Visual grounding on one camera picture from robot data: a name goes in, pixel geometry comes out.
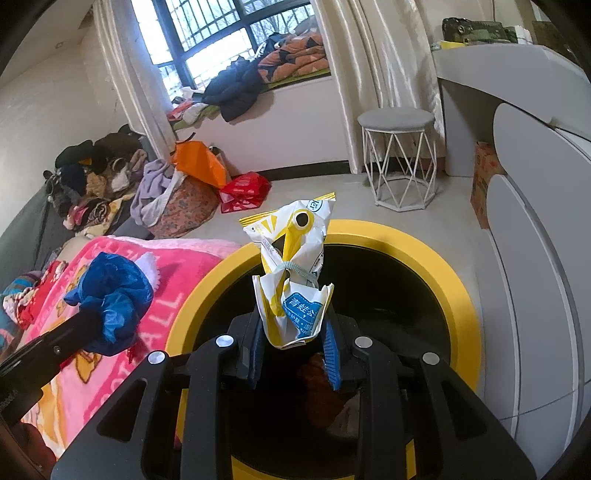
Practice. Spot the orange cardboard box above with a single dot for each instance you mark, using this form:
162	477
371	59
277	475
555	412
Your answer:
487	165

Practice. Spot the floral laundry basket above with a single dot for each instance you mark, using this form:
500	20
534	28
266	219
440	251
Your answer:
192	204

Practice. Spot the orange cloth bag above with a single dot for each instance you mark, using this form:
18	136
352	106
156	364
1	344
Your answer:
196	160

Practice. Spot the white desk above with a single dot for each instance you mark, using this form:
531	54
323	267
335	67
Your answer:
476	80

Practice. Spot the yellow white snack bag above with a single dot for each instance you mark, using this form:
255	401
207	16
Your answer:
289	298

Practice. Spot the red shopping bag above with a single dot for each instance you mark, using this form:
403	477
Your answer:
245	192

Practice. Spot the yellow rimmed black trash bin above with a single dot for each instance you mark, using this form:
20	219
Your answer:
396	288

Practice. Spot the lavender garment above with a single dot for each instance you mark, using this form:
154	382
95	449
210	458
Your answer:
159	181

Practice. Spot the black jacket on sill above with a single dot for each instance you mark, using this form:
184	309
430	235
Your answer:
235	89

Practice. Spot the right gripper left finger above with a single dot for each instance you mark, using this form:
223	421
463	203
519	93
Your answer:
167	419

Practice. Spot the pink teddy bear blanket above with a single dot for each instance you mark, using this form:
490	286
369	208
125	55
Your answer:
86	380

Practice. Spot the grey headboard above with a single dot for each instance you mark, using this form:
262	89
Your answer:
32	236

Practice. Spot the red garment on bed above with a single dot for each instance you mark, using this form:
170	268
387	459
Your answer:
31	302

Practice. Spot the left cream curtain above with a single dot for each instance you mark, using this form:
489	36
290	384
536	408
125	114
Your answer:
136	80

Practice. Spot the pile of clothes on bed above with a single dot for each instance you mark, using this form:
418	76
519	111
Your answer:
93	183

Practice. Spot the right cream curtain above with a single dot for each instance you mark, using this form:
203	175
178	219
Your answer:
380	56

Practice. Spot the blue plastic bag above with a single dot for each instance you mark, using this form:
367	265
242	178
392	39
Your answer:
115	288

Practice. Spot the white yarn bundle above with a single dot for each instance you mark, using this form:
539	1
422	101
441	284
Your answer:
147	264

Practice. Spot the white wire frame stool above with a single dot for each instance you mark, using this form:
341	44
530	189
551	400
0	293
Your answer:
399	158

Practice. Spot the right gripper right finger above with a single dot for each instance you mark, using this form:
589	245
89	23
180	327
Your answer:
417	417

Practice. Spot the barred window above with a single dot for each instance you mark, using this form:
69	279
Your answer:
190	41

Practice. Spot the camouflage bag on desk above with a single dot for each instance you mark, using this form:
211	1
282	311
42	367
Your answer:
462	30

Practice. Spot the cream curtain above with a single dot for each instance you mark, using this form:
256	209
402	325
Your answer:
136	80
380	56

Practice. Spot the orange black patterned quilt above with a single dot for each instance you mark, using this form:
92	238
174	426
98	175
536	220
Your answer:
299	56

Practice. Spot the white round chair back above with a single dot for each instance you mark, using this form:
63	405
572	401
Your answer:
533	269

